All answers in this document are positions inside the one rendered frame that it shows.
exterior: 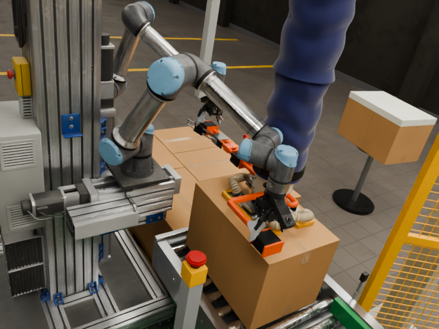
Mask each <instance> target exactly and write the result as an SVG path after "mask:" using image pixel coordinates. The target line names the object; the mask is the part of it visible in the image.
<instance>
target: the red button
mask: <svg viewBox="0 0 439 329"><path fill-rule="evenodd" d="M186 261H187V263H188V264H189V265H190V266H191V267H192V268H194V269H197V268H200V267H201V266H203V265H205V263H206V255H205V254H204V253H203V252H201V251H190V252H189V253H188V254H187V256H186Z"/></svg>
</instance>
